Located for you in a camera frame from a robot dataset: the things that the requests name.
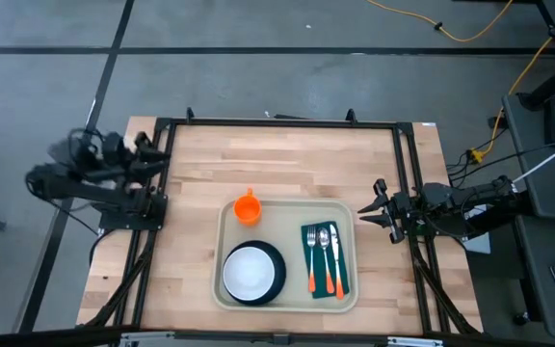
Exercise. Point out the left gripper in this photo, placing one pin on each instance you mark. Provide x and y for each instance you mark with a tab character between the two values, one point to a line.
116	159

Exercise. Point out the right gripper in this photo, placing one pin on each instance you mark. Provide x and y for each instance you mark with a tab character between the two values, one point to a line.
403	209

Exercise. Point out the dark green napkin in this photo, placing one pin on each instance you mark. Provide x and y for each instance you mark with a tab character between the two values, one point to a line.
318	260

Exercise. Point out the beige plastic tray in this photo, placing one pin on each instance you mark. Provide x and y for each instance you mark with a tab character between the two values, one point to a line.
282	221

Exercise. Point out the dark blue plate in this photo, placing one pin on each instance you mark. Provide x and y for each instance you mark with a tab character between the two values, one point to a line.
280	270

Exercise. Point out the white bowl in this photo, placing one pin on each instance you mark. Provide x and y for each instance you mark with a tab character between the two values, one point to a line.
248	274

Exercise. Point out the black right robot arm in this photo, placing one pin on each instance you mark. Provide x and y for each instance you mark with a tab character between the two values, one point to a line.
480	193

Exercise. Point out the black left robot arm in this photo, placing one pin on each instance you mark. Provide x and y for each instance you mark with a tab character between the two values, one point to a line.
89	190

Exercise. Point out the white paper sheet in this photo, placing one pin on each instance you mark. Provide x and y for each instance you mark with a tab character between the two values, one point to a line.
480	243

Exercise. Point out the orange plastic cup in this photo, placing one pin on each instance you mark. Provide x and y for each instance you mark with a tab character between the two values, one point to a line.
247	212

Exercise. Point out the black crossbeam with silver brackets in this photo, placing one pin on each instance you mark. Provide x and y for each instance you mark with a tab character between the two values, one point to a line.
277	338

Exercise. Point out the grey desk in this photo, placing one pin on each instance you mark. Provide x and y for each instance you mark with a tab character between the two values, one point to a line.
547	231

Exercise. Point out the black metal table frame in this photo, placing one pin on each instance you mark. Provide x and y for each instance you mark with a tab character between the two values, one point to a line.
282	123

